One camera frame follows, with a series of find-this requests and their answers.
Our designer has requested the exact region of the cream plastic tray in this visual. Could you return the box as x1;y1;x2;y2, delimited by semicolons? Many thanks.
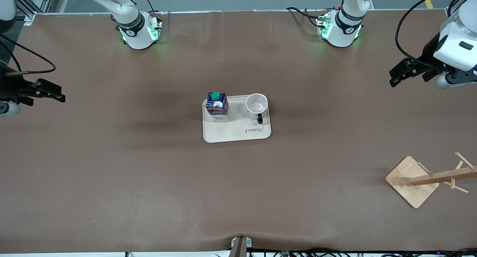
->
202;94;272;144

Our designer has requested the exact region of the black left base cable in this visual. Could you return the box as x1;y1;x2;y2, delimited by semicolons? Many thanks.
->
286;7;325;28

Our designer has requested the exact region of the blue milk carton green cap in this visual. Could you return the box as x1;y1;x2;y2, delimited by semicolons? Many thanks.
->
206;92;229;122

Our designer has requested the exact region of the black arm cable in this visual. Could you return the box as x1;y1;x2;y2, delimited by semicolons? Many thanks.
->
395;0;454;69
0;33;57;77

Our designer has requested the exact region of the silver table edge rail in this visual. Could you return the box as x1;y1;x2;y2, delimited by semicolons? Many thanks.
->
24;9;459;17

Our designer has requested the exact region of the white smiley cup black handle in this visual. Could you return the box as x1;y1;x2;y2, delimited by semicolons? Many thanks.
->
246;93;269;125

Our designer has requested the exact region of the metal table edge clamp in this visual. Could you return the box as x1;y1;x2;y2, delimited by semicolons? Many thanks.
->
230;236;253;257

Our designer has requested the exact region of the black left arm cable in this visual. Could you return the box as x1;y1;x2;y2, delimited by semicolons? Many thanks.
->
395;0;454;69

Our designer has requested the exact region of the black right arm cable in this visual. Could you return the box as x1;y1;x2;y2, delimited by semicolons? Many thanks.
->
0;33;57;77

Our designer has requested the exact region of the wooden mug tree stand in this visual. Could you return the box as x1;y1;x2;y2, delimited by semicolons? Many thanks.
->
385;152;477;209

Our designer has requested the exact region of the black right base cable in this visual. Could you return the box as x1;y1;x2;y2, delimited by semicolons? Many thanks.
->
139;0;170;26

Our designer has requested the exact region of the brown table cover mat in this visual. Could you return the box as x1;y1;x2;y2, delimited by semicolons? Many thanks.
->
0;10;477;254

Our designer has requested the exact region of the black base cable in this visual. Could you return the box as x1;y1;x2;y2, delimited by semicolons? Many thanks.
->
139;0;170;26
286;7;325;28

